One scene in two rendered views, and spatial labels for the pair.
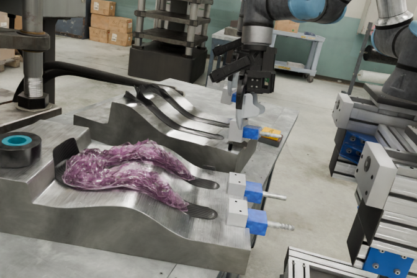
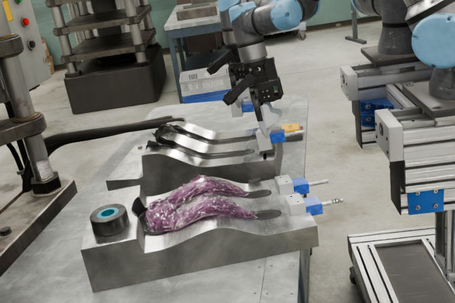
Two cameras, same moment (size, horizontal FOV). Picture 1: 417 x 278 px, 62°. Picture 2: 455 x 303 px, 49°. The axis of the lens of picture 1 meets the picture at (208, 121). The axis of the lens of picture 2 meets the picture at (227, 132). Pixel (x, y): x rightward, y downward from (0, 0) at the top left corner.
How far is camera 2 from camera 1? 0.51 m
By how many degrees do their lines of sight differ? 5
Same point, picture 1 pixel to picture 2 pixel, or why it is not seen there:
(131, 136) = (170, 180)
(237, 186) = (286, 185)
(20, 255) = (152, 293)
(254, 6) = (243, 30)
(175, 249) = (262, 246)
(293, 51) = not seen: hidden behind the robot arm
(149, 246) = (242, 251)
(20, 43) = (22, 131)
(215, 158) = (255, 170)
